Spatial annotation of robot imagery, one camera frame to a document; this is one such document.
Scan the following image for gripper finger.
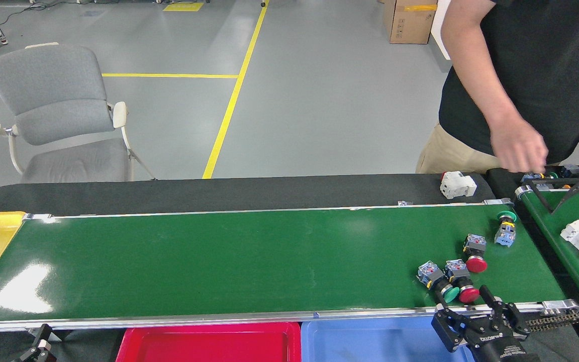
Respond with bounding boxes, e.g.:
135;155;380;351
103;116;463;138
431;303;477;352
16;323;56;362
479;285;530;336

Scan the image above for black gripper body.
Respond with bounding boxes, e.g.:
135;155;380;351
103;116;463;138
465;329;530;362

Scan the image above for red mushroom push button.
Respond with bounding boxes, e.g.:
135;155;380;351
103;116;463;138
444;259;480;304
463;234;488;274

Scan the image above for short green conveyor belt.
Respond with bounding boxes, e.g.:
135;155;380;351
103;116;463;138
515;184;579;305

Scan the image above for long green conveyor belt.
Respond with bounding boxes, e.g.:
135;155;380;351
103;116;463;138
0;199;579;337

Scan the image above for person's right hand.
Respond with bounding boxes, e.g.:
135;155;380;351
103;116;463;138
491;118;549;174

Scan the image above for blue plastic bin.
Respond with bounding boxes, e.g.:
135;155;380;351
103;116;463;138
301;314;476;362

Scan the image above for red plastic bin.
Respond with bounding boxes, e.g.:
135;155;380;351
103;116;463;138
116;322;302;362

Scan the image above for person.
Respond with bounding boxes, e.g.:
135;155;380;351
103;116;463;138
415;0;579;174

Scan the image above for grey office chair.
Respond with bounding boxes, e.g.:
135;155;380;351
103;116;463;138
0;42;157;184

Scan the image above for brown cardboard box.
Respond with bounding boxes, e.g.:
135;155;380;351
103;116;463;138
383;0;438;45

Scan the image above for black drive chain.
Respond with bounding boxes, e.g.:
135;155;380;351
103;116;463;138
526;311;579;332

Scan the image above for black curved guide bracket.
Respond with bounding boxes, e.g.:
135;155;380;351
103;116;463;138
523;171;579;215

